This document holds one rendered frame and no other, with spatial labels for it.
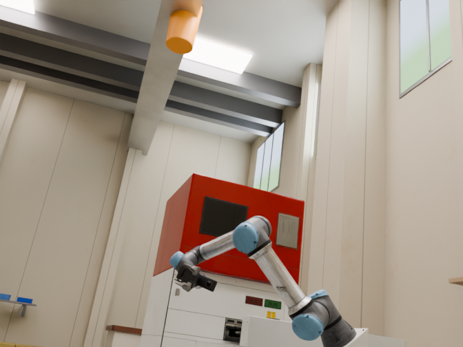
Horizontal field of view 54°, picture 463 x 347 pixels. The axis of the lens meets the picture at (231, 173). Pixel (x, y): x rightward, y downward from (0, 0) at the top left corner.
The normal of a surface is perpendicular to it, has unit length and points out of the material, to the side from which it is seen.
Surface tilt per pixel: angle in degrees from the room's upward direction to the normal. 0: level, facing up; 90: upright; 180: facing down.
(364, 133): 90
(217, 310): 90
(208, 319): 90
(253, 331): 90
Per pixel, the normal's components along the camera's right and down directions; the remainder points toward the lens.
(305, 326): -0.37, 0.26
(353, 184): 0.29, -0.31
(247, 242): -0.52, 0.05
